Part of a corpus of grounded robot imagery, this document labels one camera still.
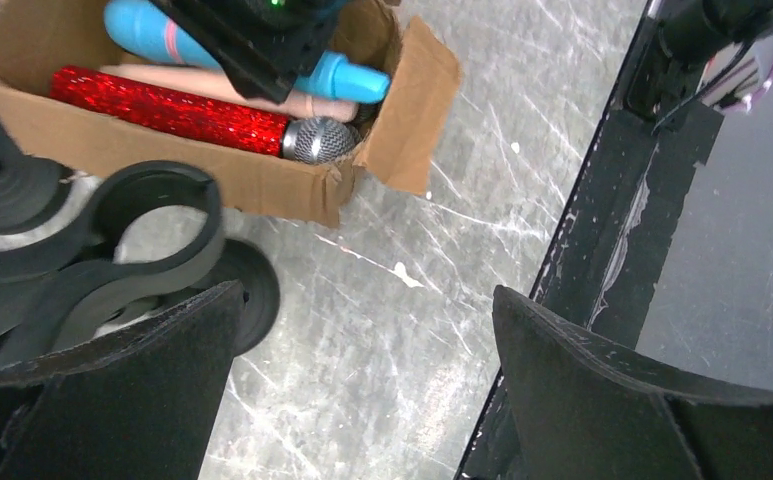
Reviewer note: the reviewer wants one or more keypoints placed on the blue microphone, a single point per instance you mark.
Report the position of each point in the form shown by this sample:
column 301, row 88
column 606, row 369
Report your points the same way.
column 142, row 29

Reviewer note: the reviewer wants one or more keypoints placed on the black round-base shock-mount stand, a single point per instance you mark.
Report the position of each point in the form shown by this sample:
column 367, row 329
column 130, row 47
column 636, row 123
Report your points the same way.
column 32, row 189

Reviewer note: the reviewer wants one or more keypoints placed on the pink peach microphone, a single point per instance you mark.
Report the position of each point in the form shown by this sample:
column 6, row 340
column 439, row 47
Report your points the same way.
column 215, row 85

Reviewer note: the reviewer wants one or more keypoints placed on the red glitter microphone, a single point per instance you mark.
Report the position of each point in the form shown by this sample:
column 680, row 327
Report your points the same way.
column 314, row 141

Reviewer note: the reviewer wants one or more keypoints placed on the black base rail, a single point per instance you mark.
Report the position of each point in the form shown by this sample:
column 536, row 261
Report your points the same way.
column 665, row 244

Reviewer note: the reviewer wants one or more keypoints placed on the black round-base clip stand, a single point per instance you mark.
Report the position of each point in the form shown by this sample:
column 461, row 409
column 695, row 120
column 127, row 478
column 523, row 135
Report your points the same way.
column 56, row 293

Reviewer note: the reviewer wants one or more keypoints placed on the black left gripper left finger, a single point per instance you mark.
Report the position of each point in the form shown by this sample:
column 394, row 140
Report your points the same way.
column 139, row 403

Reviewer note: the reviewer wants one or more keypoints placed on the brown cardboard box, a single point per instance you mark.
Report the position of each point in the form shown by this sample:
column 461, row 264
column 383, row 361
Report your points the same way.
column 39, row 37

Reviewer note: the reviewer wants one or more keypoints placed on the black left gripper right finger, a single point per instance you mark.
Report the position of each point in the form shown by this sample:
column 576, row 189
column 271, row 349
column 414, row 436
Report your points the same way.
column 586, row 407

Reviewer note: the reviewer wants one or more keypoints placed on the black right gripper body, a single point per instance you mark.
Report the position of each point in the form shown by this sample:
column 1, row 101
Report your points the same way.
column 261, row 46

